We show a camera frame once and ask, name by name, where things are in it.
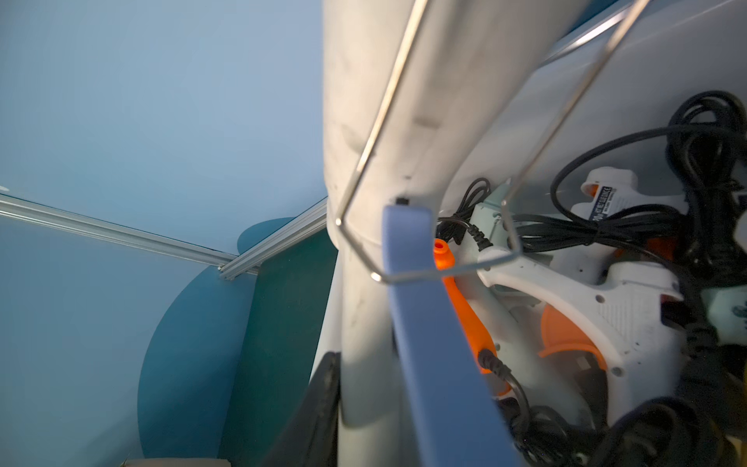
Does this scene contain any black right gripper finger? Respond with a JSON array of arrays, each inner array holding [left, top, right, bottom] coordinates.
[[261, 352, 342, 466]]

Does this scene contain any aluminium back frame rail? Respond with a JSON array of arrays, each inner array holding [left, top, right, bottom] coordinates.
[[1, 195, 237, 268]]

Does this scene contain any white glue gun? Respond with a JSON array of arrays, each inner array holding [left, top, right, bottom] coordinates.
[[571, 167, 688, 221], [478, 246, 685, 424], [323, 1, 586, 466]]

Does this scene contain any white plastic storage box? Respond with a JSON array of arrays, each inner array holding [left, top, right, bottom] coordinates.
[[311, 0, 747, 381]]

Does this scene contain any orange glue gun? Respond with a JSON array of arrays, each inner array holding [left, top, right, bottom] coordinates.
[[433, 239, 496, 377]]

